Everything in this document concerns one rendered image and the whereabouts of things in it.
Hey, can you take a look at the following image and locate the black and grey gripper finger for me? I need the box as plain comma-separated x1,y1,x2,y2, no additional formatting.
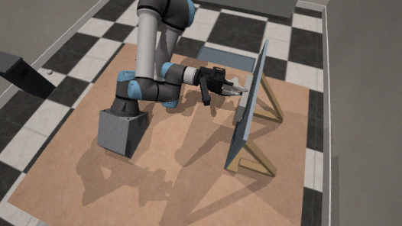
215,87,242,96
214,77,248,92

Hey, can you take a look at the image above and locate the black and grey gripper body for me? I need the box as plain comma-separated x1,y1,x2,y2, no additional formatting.
193,66,225,93

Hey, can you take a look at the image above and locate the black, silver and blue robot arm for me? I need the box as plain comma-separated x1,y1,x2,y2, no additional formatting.
110,0,197,117

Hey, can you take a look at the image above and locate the grey picture frame with green panel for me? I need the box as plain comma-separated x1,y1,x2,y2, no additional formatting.
235,75,253,122

